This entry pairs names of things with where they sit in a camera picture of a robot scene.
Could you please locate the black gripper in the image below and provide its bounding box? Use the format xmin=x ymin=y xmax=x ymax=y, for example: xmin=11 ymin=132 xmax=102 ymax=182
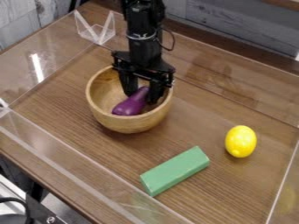
xmin=111 ymin=33 xmax=174 ymax=104

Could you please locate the purple toy eggplant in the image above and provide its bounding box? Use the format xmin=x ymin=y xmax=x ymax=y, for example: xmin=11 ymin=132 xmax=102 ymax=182
xmin=111 ymin=86 xmax=149 ymax=116

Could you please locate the brown wooden bowl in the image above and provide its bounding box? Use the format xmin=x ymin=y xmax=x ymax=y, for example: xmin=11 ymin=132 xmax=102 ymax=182
xmin=85 ymin=66 xmax=173 ymax=134

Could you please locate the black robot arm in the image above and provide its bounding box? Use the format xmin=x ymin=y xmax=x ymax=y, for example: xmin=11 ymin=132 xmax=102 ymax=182
xmin=111 ymin=0 xmax=174 ymax=104

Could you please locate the green rectangular block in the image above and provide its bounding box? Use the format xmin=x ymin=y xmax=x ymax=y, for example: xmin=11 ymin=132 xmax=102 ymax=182
xmin=139 ymin=146 xmax=210 ymax=197

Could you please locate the yellow toy lemon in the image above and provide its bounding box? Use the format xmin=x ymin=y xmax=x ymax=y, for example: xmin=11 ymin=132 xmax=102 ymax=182
xmin=224 ymin=125 xmax=257 ymax=158

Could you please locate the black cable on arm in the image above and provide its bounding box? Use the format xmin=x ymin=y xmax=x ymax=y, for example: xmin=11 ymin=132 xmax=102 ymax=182
xmin=156 ymin=27 xmax=176 ymax=52

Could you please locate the clear acrylic corner bracket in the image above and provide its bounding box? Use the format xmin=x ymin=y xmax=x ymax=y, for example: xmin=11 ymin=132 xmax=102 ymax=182
xmin=73 ymin=10 xmax=115 ymax=46

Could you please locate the clear acrylic tray wall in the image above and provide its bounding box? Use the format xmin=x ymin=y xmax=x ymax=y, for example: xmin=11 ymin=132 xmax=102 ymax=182
xmin=0 ymin=105 xmax=193 ymax=224

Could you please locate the black device with cable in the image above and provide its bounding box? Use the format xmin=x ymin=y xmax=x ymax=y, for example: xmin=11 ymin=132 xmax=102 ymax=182
xmin=0 ymin=197 xmax=66 ymax=224

